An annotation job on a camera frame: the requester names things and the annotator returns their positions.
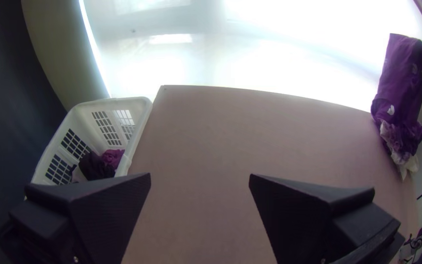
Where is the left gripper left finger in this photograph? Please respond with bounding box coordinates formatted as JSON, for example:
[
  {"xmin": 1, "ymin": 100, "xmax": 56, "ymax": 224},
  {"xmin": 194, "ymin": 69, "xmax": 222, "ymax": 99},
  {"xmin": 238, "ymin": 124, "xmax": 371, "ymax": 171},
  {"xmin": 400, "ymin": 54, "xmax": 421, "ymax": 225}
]
[{"xmin": 8, "ymin": 172, "xmax": 152, "ymax": 264}]

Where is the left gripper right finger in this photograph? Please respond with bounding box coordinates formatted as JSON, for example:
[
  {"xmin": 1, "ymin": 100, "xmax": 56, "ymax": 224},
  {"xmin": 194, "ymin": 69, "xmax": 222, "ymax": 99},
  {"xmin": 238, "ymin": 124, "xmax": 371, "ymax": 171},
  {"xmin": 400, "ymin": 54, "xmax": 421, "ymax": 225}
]
[{"xmin": 248, "ymin": 173, "xmax": 402, "ymax": 264}]

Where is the black t-shirt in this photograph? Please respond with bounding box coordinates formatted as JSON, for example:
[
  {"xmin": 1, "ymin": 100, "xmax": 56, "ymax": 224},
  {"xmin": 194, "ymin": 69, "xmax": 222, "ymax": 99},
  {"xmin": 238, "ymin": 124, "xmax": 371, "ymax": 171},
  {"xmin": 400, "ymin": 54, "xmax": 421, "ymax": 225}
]
[{"xmin": 370, "ymin": 33, "xmax": 422, "ymax": 156}]

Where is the heap of clothes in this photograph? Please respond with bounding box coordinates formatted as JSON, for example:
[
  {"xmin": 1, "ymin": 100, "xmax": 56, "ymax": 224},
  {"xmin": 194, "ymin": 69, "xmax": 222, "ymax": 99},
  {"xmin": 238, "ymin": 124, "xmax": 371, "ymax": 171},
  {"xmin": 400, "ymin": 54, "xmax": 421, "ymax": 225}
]
[
  {"xmin": 379, "ymin": 120, "xmax": 421, "ymax": 181},
  {"xmin": 70, "ymin": 148, "xmax": 126, "ymax": 183}
]

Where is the white laundry basket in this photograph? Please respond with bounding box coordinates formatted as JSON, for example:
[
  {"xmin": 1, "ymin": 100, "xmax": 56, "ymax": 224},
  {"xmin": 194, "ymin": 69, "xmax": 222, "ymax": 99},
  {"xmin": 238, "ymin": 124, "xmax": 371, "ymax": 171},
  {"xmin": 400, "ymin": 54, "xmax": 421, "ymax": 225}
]
[{"xmin": 30, "ymin": 96, "xmax": 153, "ymax": 186}]

